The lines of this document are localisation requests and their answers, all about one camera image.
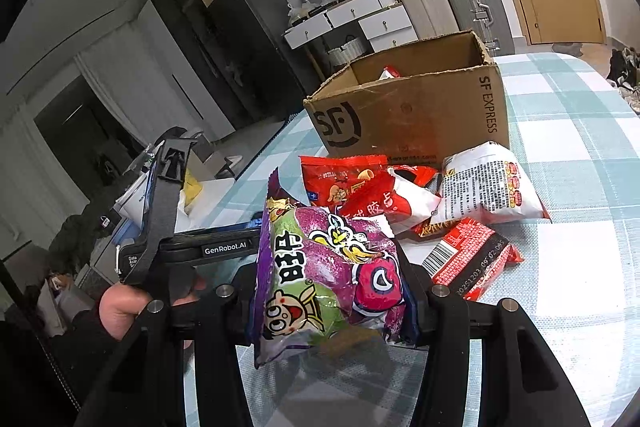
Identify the brown cardboard box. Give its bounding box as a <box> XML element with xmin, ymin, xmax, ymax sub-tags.
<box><xmin>303</xmin><ymin>30</ymin><xmax>511</xmax><ymax>160</ymax></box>

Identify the silver suitcase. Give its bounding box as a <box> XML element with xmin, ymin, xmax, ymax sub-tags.
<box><xmin>439</xmin><ymin>0</ymin><xmax>516</xmax><ymax>55</ymax></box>

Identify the checked teal tablecloth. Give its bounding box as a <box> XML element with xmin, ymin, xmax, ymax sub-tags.
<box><xmin>182</xmin><ymin>52</ymin><xmax>640</xmax><ymax>427</ymax></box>

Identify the orange spicy snack packet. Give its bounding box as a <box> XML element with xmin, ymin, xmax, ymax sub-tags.
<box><xmin>411</xmin><ymin>214</ymin><xmax>453</xmax><ymax>239</ymax></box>

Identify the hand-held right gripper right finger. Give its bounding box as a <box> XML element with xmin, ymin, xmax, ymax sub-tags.
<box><xmin>395</xmin><ymin>251</ymin><xmax>593</xmax><ymax>427</ymax></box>

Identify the white blue box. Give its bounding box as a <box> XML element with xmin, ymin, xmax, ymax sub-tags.
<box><xmin>114</xmin><ymin>169</ymin><xmax>151</xmax><ymax>233</ymax></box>

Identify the group of shoes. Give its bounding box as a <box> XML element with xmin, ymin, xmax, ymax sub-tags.
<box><xmin>606</xmin><ymin>47</ymin><xmax>640</xmax><ymax>90</ymax></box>

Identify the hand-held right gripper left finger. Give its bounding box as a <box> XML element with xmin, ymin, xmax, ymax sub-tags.
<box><xmin>75</xmin><ymin>263</ymin><xmax>260</xmax><ymax>427</ymax></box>

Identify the person's left hand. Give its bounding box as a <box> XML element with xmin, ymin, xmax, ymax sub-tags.
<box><xmin>99</xmin><ymin>283</ymin><xmax>153</xmax><ymax>342</ymax></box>

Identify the white plastic bag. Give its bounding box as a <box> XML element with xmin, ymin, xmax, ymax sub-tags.
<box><xmin>175</xmin><ymin>167</ymin><xmax>251</xmax><ymax>230</ymax></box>

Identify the purple snack packet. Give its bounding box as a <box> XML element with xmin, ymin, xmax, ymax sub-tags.
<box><xmin>248</xmin><ymin>167</ymin><xmax>418</xmax><ymax>370</ymax></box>

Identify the white puffed snack packet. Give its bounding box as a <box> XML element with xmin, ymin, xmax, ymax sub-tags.
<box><xmin>429</xmin><ymin>141</ymin><xmax>551</xmax><ymax>228</ymax></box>

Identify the red barcode snack packet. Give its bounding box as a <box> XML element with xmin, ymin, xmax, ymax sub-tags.
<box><xmin>421</xmin><ymin>217</ymin><xmax>525</xmax><ymax>301</ymax></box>

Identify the red and white snack packet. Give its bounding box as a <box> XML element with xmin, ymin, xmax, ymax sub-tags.
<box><xmin>340</xmin><ymin>165</ymin><xmax>443</xmax><ymax>235</ymax></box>

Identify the cream suitcase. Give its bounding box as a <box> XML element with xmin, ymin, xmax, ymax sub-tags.
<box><xmin>391</xmin><ymin>0</ymin><xmax>458</xmax><ymax>40</ymax></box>

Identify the person's left forearm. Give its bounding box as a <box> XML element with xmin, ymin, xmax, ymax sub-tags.
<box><xmin>0</xmin><ymin>302</ymin><xmax>116</xmax><ymax>427</ymax></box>

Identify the large red snack packet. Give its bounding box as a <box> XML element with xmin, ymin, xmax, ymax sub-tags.
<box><xmin>299</xmin><ymin>153</ymin><xmax>391</xmax><ymax>208</ymax></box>

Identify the woven storage basket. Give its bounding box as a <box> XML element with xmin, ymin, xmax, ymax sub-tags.
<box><xmin>327</xmin><ymin>38</ymin><xmax>363</xmax><ymax>65</ymax></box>

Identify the white drawer cabinet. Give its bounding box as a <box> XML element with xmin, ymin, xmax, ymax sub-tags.
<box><xmin>282</xmin><ymin>0</ymin><xmax>421</xmax><ymax>58</ymax></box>

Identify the black refrigerator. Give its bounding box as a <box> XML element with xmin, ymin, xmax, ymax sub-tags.
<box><xmin>207</xmin><ymin>0</ymin><xmax>308</xmax><ymax>108</ymax></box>

